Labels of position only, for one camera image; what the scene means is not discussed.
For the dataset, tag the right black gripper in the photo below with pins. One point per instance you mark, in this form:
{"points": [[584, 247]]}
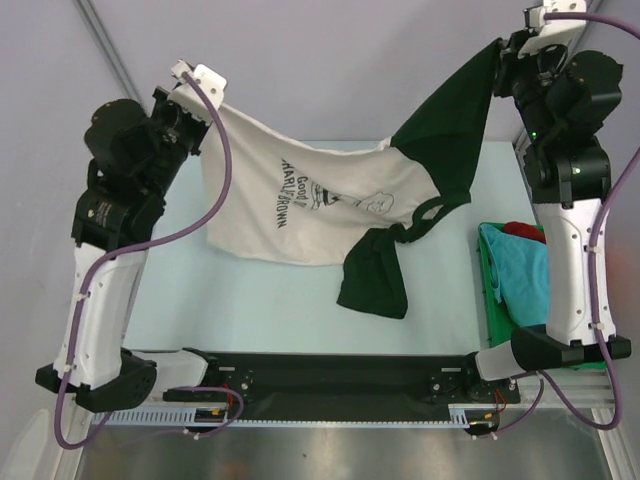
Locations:
{"points": [[513, 57]]}

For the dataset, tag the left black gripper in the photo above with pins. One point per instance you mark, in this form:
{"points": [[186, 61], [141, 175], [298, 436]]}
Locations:
{"points": [[162, 104]]}

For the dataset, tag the white green raglan t-shirt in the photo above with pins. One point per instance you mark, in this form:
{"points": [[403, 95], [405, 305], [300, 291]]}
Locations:
{"points": [[294, 204]]}

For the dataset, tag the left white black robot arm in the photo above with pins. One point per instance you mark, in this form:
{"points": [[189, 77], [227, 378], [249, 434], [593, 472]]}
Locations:
{"points": [[135, 158]]}

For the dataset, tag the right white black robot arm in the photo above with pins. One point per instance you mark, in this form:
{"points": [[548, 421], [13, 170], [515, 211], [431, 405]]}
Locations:
{"points": [[563, 101]]}

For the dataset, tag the red t-shirt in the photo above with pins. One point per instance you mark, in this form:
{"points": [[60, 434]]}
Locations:
{"points": [[524, 230]]}

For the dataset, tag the light blue t-shirt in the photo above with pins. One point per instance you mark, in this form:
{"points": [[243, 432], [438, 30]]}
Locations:
{"points": [[519, 274]]}

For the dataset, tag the green plastic bin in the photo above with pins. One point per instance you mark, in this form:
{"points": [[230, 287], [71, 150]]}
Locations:
{"points": [[500, 325]]}

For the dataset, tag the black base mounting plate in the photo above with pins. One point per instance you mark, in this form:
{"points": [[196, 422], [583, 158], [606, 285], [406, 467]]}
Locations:
{"points": [[289, 369]]}

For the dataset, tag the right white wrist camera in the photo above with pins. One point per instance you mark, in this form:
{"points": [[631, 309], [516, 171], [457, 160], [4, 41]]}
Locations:
{"points": [[551, 32]]}

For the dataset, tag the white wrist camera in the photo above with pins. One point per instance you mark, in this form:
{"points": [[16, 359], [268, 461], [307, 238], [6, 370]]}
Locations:
{"points": [[193, 82], [551, 32]]}

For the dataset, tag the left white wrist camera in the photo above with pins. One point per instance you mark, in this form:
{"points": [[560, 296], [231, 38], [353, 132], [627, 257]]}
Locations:
{"points": [[193, 82]]}

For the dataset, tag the left aluminium frame post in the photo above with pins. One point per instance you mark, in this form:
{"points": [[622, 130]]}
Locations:
{"points": [[107, 49]]}

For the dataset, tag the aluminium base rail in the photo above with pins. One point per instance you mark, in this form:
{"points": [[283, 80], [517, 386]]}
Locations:
{"points": [[575, 390]]}

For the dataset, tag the grey slotted cable duct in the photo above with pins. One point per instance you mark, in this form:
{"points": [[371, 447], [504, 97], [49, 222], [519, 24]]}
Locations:
{"points": [[205, 418]]}

